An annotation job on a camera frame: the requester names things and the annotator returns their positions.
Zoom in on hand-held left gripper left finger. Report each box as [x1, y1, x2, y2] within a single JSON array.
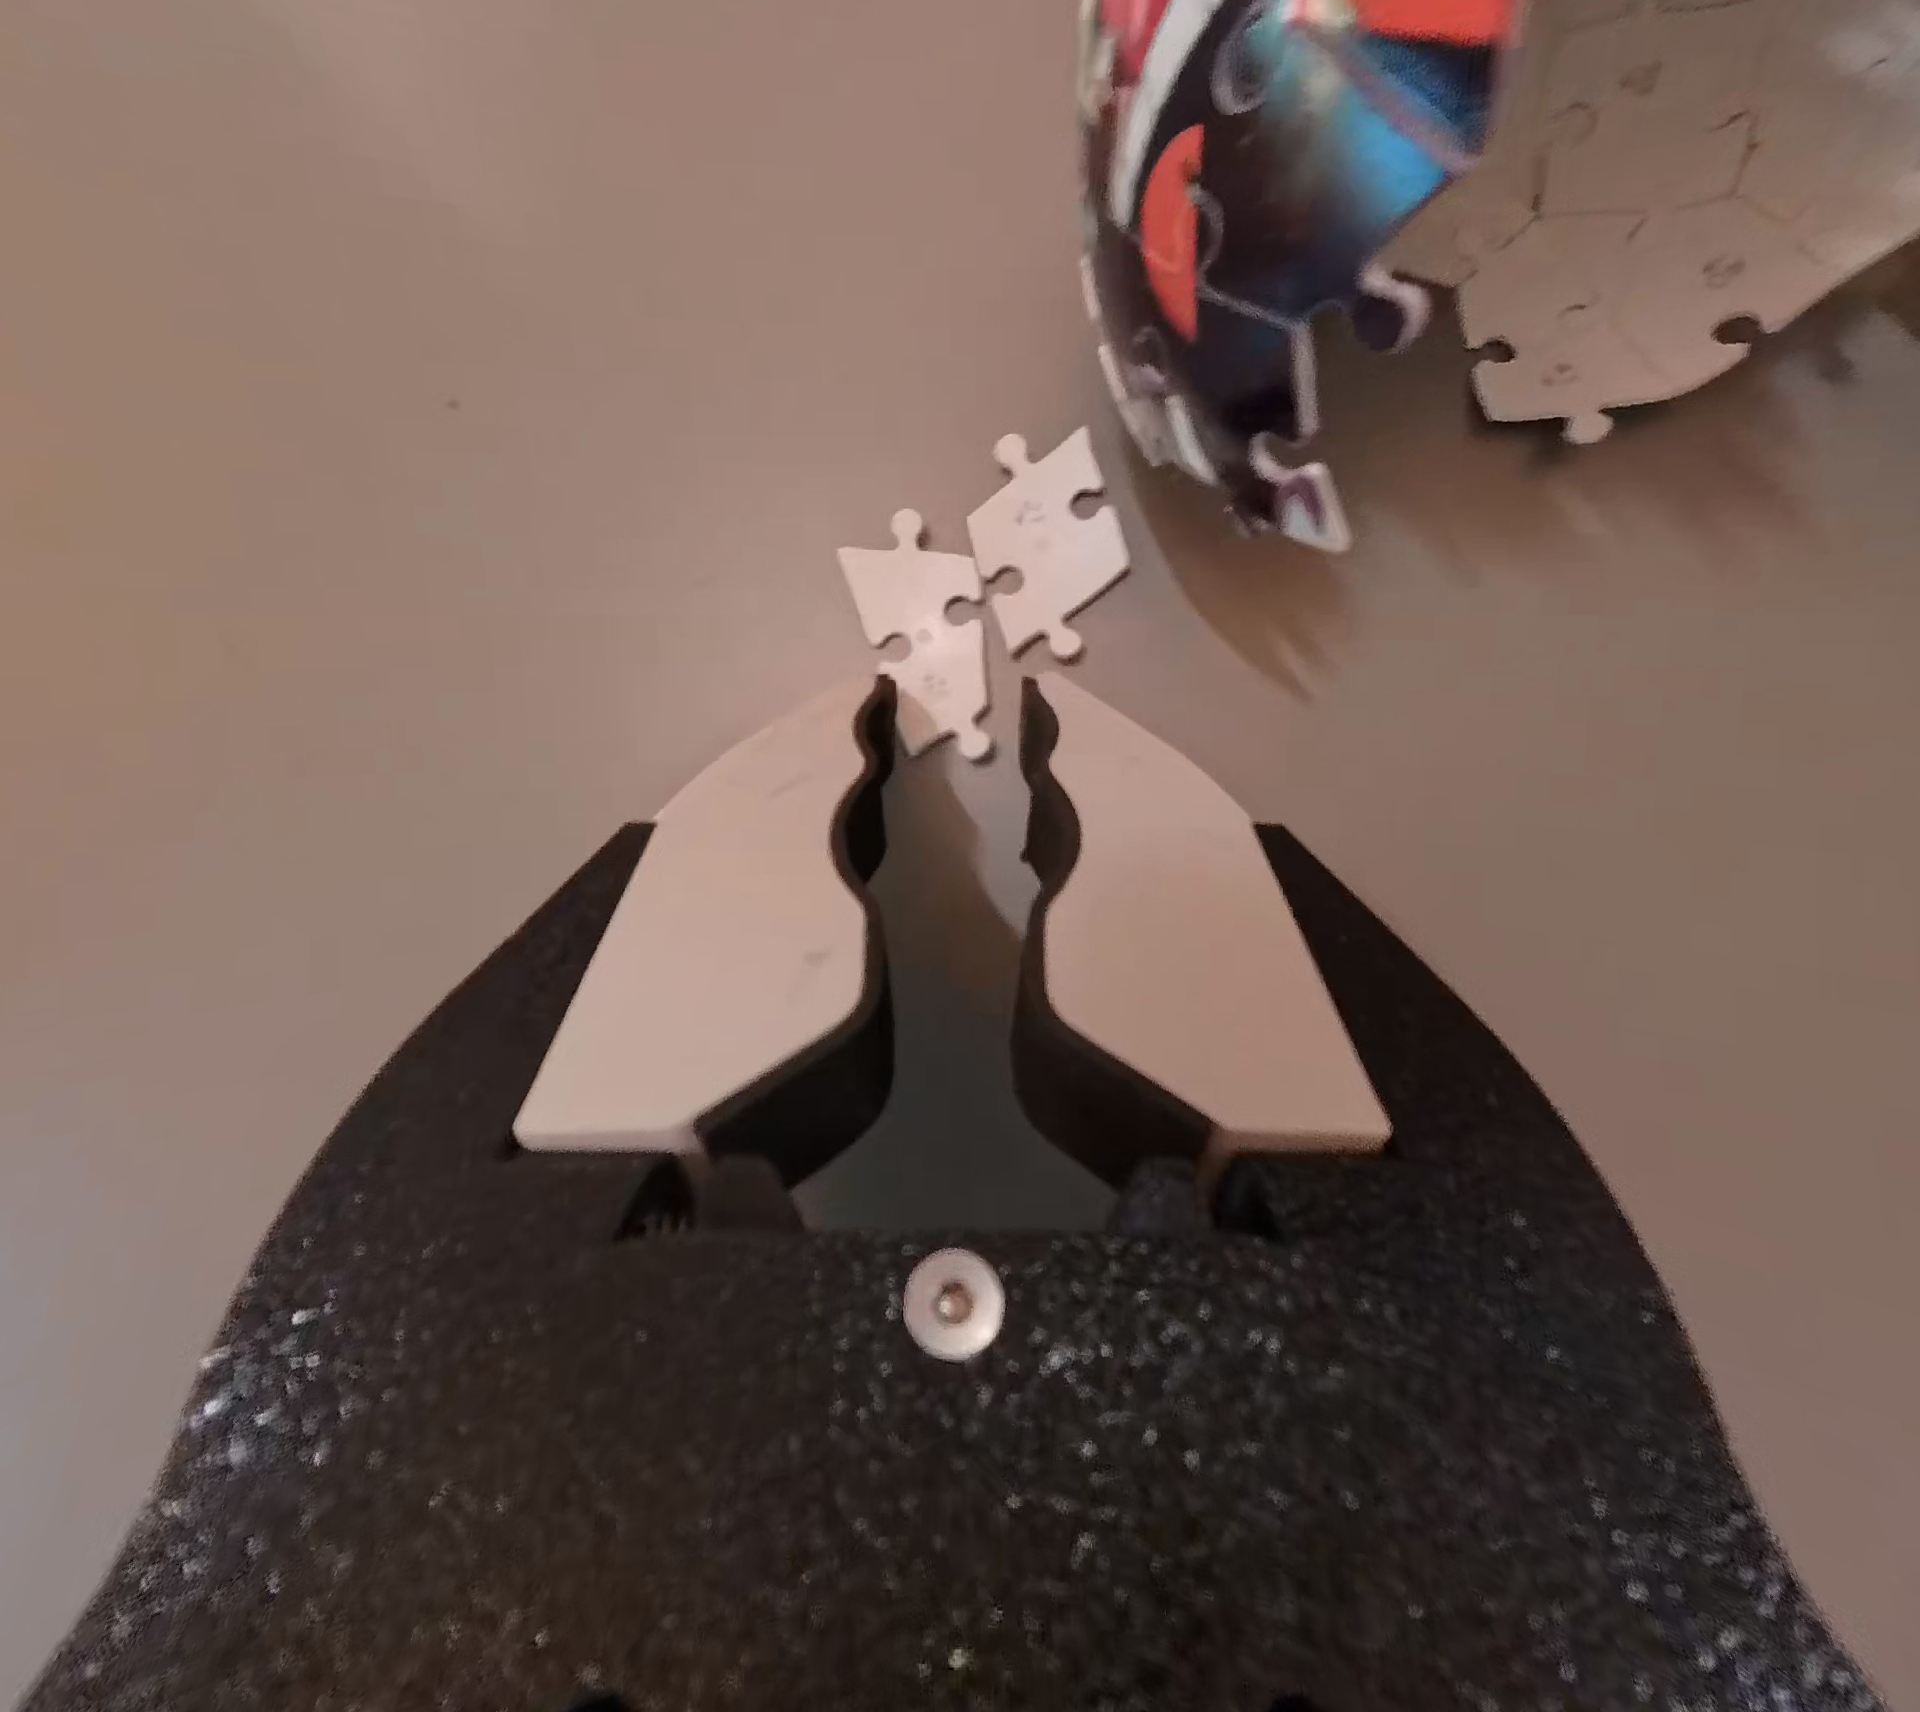
[[510, 675, 902, 1196]]

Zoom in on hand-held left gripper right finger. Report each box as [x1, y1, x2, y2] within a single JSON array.
[[1012, 675, 1394, 1196]]

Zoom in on partly built puzzle ball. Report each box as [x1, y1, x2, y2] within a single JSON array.
[[1077, 0, 1920, 554]]

